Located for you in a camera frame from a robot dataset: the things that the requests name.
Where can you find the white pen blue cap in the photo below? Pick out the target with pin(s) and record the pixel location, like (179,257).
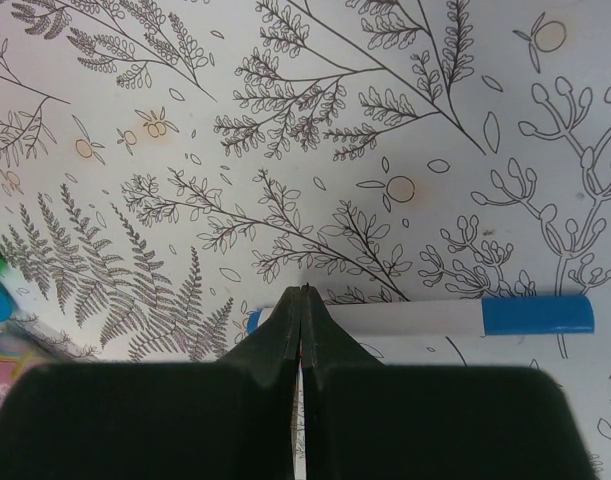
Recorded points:
(545,315)

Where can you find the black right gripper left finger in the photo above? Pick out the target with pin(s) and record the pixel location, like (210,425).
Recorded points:
(226,419)

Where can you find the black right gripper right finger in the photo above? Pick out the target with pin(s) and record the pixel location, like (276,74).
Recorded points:
(367,420)

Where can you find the pink clear pencil case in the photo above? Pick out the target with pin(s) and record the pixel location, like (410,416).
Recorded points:
(27,343)

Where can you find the floral patterned table mat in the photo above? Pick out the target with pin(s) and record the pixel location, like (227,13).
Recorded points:
(169,167)

